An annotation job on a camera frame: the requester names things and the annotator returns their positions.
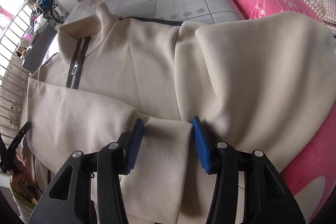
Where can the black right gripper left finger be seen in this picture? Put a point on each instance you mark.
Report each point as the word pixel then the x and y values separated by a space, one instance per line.
pixel 86 188

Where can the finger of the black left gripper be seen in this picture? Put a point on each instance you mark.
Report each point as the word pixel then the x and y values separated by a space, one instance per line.
pixel 9 161

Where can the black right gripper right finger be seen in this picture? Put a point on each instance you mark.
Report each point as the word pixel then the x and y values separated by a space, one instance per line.
pixel 267 199

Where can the beige zip jacket black trim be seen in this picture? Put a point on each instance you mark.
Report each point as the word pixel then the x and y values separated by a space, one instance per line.
pixel 265 84

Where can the green and brown paper bag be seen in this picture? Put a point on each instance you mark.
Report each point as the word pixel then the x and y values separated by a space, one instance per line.
pixel 24 205

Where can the metal window railing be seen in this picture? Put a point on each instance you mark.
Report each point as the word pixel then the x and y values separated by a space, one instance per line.
pixel 14 77

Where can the dark grey low cabinet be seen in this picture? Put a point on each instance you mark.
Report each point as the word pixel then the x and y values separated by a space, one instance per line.
pixel 37 52

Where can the blue bag by window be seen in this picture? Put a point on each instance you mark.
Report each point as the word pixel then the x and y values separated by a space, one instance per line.
pixel 45 4

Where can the pink fleece blanket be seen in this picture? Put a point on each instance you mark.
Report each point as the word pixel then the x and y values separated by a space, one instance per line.
pixel 311 174

